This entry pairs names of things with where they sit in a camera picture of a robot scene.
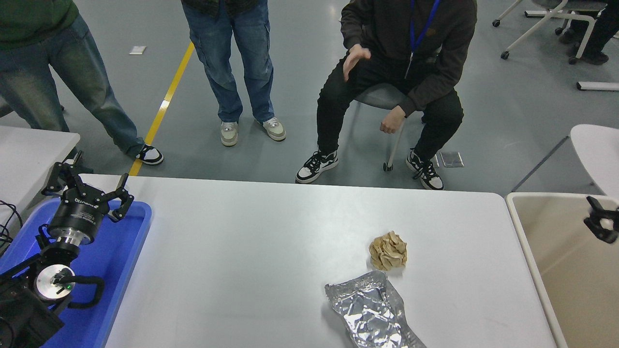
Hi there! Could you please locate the blue lanyard with badge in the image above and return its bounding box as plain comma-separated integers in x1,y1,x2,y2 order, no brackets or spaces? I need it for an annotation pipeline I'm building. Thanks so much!
404,0,441,80

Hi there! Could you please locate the large pale bin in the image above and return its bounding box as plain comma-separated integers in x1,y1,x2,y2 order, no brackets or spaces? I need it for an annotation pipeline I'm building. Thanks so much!
505,192,619,348

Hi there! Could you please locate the grey chair with white legs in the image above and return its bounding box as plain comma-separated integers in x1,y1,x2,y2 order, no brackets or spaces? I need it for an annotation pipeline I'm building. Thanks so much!
355,83,412,172

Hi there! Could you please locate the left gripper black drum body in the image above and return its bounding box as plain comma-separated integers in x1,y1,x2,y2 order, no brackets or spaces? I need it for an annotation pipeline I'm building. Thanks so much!
47,188,109,237

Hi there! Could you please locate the black cable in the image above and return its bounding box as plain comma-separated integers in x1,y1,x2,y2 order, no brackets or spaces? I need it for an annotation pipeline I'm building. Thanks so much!
0,201,23,252

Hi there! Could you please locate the blue plastic tray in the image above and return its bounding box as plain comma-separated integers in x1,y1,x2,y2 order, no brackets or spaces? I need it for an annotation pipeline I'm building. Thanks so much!
0,198,153,348

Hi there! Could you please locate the seated person's left hand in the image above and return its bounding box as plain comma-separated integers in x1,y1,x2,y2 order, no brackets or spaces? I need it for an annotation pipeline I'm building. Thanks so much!
380,105,407,134

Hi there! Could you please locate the tan paper ball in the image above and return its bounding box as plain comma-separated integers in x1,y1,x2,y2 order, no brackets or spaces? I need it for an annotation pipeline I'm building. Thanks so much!
368,231,408,271

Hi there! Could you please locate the white side table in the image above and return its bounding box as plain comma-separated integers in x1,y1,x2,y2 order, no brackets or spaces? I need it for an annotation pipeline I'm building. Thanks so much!
0,126,81,228

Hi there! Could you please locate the silver foil tray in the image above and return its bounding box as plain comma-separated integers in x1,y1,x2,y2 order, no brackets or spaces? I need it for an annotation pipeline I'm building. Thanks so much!
324,271,427,348

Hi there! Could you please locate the seated person's right hand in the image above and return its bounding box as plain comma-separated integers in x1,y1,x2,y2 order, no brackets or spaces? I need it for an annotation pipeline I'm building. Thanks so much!
342,44,372,82

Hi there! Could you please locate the seated person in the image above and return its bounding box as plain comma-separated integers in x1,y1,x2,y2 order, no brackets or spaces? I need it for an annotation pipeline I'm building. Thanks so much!
295,0,478,190

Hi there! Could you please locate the white-framed office chair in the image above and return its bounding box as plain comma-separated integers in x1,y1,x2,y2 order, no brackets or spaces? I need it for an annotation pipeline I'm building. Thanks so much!
492,0,609,65

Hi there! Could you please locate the standing person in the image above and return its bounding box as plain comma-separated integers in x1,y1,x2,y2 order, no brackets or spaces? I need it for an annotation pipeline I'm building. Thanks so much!
181,0,287,147
0,0,164,166

